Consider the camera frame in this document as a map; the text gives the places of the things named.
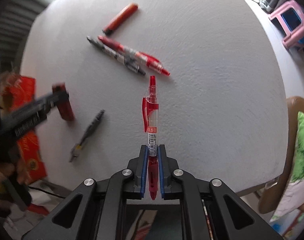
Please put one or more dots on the red box lighter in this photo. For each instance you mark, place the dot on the red box lighter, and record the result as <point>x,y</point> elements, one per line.
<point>58,87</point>

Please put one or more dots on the grey curtain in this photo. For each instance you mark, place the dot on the grey curtain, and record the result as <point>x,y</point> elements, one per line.
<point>16,22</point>

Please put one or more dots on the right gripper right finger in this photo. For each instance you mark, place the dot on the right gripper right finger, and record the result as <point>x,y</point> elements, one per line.
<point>210,209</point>

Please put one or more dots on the black yellow pen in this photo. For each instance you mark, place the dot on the black yellow pen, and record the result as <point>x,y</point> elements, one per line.
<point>90,130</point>

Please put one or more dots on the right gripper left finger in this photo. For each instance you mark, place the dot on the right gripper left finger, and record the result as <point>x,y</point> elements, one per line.
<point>95,209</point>

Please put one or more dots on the red gel pen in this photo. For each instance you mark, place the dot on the red gel pen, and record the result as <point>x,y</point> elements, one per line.
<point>147,60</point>

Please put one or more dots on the red transparent pen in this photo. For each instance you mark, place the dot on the red transparent pen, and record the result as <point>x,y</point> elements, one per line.
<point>150,109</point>

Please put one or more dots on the long red lighter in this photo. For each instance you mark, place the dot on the long red lighter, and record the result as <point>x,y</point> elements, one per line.
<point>120,18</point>

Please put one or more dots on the person left hand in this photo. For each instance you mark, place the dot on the person left hand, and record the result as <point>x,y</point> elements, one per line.
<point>12,188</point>

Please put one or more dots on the green patterned cushion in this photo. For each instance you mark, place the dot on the green patterned cushion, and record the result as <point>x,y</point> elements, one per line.
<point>293,196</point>

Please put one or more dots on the pink plastic stool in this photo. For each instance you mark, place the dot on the pink plastic stool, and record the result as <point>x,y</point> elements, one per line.
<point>290,16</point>

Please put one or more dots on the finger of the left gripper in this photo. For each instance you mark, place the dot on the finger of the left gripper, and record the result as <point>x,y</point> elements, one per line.
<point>57,96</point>
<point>54,106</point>

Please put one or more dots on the red cardboard box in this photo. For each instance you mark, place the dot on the red cardboard box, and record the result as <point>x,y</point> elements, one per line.
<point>16,91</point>

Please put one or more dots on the black grey gel pen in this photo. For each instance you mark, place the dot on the black grey gel pen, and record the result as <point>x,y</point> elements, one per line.
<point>125,60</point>

